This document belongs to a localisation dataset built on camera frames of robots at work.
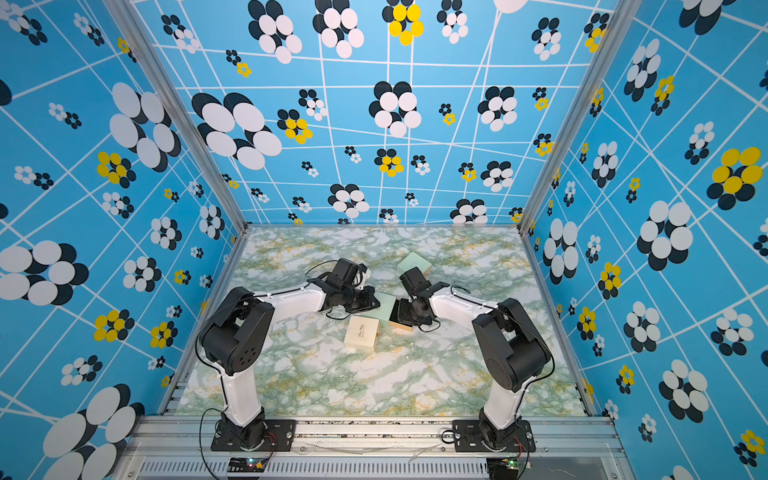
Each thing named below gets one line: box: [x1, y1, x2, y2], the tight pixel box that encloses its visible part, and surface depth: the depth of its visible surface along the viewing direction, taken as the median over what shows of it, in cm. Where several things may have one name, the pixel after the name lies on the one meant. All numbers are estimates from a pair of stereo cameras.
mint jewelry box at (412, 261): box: [397, 252, 433, 277], surface depth 107 cm
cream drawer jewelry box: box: [344, 316, 381, 352], surface depth 90 cm
